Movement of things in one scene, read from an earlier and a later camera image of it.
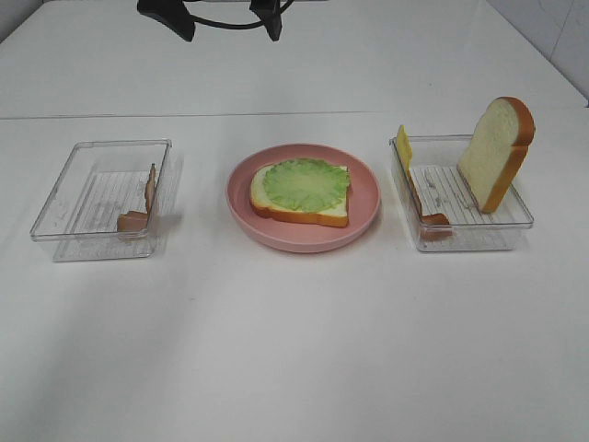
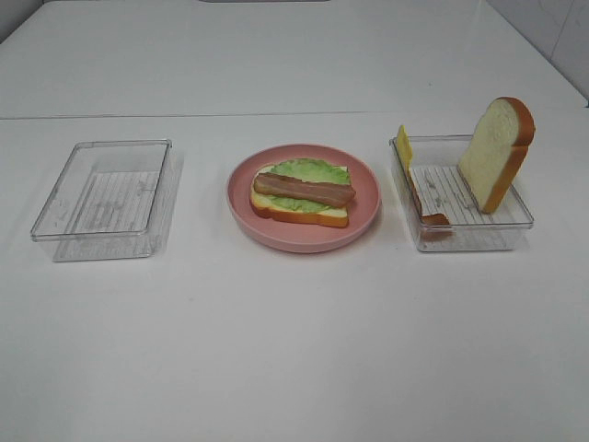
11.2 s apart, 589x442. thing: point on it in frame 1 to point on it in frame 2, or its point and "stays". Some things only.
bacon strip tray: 137,221 to 319,192
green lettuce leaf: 306,184 stays
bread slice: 496,150 stays
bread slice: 337,215 stays
